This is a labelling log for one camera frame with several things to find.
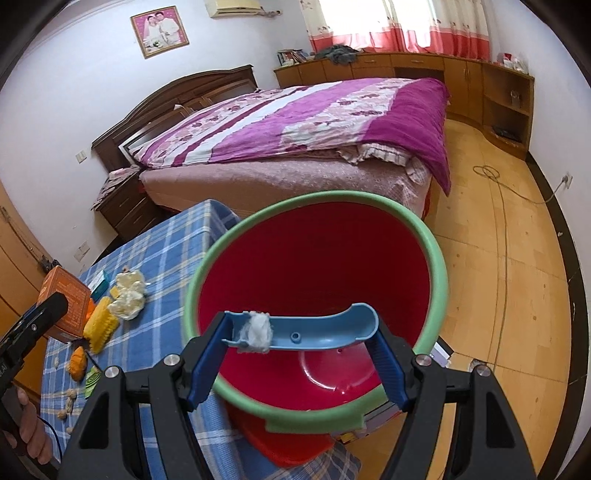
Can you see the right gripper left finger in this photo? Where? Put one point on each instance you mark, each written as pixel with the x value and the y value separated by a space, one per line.
pixel 204 356

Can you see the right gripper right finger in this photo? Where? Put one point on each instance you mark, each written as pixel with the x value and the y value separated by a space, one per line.
pixel 392 359

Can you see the light blue plastic scoop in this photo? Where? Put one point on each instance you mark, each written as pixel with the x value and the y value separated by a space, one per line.
pixel 354 325

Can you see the white tissue wad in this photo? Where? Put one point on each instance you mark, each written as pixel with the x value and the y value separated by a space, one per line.
pixel 256 334

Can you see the orange waffle cloth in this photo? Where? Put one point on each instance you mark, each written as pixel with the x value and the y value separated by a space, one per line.
pixel 74 299

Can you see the yellow knitted cloth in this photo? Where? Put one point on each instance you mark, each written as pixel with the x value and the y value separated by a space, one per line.
pixel 100 325

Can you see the red bucket green rim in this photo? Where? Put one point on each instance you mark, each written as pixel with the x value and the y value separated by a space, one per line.
pixel 316 255

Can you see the person left hand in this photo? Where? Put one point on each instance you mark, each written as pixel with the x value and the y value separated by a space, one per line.
pixel 32 430

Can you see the orange peel piece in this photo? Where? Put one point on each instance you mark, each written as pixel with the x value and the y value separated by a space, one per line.
pixel 77 364

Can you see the peanut shell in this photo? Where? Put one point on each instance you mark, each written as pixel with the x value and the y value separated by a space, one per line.
pixel 71 396

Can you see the wooden wardrobe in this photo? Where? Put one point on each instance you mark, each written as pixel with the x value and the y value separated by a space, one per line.
pixel 20 282

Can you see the green small item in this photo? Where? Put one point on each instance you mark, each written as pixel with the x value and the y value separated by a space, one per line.
pixel 91 380

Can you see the blue plaid tablecloth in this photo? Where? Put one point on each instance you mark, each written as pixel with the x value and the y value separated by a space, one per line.
pixel 168 255

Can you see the cream crumpled paper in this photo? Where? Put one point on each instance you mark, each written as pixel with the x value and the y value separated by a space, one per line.
pixel 128 295

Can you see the teal white small box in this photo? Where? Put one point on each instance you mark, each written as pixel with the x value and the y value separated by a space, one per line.
pixel 99 285

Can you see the dark wooden nightstand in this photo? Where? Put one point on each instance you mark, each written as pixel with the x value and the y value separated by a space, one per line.
pixel 128 209

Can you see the dark wooden bed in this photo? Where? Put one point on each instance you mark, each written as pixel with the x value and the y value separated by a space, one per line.
pixel 247 186

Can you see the pink cloth on nightstand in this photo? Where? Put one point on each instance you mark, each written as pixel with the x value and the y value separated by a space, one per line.
pixel 114 179

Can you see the purple floral quilt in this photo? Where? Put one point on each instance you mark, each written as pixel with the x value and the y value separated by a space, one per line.
pixel 407 115

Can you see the long wooden cabinet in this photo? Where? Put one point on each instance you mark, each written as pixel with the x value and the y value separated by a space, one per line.
pixel 495 99

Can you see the grey clothes pile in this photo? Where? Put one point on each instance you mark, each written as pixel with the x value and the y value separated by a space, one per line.
pixel 339 54

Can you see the books on cabinet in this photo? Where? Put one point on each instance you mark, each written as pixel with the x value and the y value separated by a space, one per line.
pixel 291 57

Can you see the bottles on cabinet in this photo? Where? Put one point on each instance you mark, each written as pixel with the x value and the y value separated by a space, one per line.
pixel 513 62

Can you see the framed wedding photo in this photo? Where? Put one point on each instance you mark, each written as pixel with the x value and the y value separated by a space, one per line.
pixel 159 30

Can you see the red white curtains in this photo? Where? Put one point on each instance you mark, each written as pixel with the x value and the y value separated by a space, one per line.
pixel 445 27

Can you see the wall power socket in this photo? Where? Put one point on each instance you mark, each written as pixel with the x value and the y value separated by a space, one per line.
pixel 81 251

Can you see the wall light switch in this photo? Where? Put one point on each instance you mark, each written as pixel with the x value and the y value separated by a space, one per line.
pixel 81 156

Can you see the wall air conditioner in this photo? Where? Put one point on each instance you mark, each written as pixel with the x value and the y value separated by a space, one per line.
pixel 232 8

